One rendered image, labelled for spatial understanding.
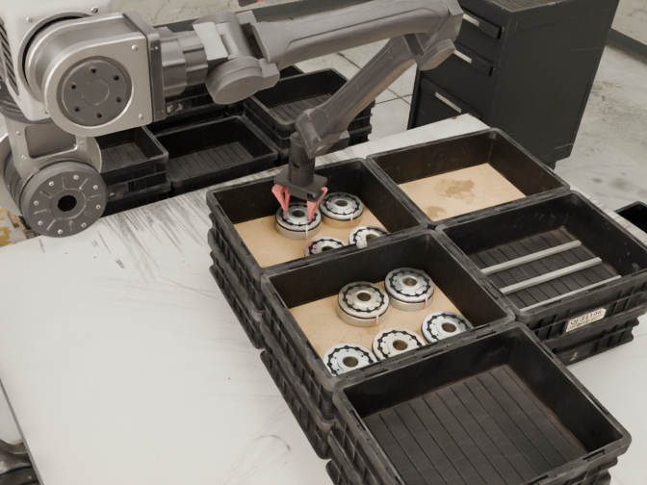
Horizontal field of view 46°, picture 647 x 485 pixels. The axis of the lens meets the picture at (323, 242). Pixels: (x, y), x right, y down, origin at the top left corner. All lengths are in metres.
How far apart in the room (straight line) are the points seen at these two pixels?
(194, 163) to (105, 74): 1.85
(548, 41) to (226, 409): 2.06
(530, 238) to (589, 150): 2.18
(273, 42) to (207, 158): 1.76
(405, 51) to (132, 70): 0.52
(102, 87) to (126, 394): 0.77
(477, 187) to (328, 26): 0.95
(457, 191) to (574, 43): 1.42
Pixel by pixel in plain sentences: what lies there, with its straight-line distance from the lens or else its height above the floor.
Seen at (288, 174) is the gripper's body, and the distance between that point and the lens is 1.67.
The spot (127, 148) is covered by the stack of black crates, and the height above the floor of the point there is 0.49.
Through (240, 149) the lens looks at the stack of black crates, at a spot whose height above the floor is 0.38.
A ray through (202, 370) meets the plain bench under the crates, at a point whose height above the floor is 0.70.
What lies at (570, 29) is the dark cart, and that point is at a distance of 3.19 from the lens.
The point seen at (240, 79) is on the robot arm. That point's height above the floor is 1.43.
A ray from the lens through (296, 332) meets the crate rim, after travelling 1.37.
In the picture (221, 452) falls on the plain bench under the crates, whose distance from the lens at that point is 1.49.
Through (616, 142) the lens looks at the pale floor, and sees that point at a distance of 4.14.
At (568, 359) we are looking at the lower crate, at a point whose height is 0.73.
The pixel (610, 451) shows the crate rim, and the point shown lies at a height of 0.93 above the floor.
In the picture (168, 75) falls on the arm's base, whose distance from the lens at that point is 1.00.
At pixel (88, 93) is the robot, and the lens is 0.98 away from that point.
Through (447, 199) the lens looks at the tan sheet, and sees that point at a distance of 1.92.
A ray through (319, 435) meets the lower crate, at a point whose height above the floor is 0.76.
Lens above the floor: 1.90
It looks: 39 degrees down
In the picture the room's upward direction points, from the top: 5 degrees clockwise
